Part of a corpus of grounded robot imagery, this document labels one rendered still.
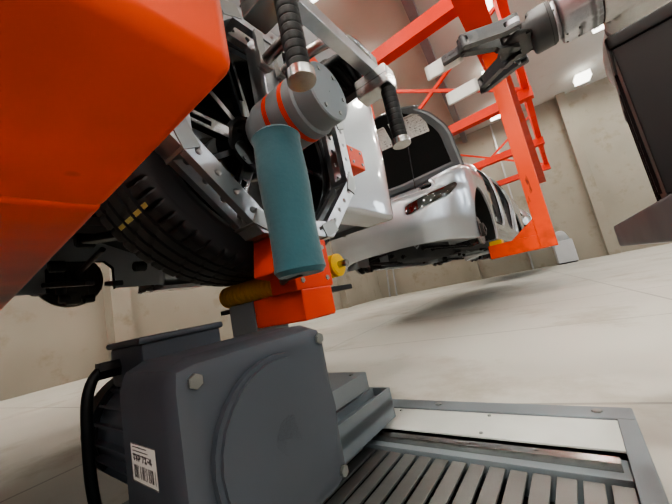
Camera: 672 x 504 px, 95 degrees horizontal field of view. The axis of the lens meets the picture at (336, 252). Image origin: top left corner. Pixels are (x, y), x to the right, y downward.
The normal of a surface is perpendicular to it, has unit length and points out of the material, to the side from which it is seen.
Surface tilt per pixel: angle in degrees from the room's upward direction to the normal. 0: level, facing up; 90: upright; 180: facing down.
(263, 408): 90
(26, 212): 180
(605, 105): 90
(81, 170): 180
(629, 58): 90
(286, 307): 90
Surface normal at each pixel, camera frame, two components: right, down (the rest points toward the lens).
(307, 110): -0.33, 0.64
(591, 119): -0.50, -0.03
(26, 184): 0.20, 0.97
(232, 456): 0.77, -0.25
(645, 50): -0.72, 0.04
